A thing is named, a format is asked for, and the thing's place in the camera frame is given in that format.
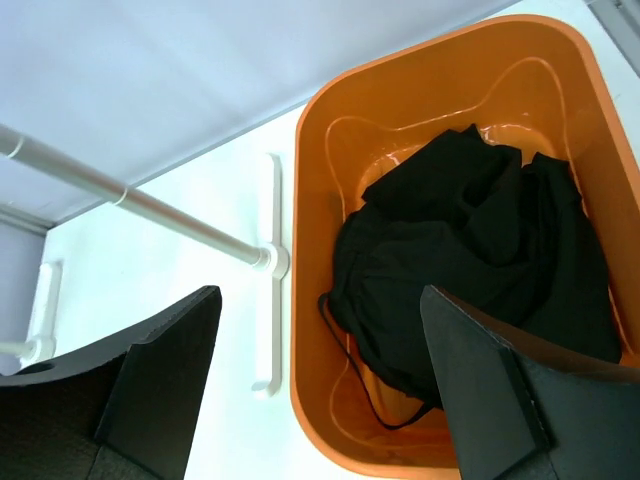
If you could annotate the black shorts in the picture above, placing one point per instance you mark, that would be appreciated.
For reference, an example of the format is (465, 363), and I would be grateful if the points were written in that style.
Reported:
(506, 237)

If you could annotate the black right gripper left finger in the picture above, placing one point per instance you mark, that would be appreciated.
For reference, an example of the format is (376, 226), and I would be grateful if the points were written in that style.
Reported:
(123, 407)

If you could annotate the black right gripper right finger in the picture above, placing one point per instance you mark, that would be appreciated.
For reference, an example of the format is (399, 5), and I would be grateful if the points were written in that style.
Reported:
(520, 407)

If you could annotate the orange plastic basket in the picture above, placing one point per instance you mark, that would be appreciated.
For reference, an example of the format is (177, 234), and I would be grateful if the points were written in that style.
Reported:
(530, 81)

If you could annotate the silver clothes rack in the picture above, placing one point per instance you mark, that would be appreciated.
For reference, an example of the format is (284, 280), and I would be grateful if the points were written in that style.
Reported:
(270, 257)

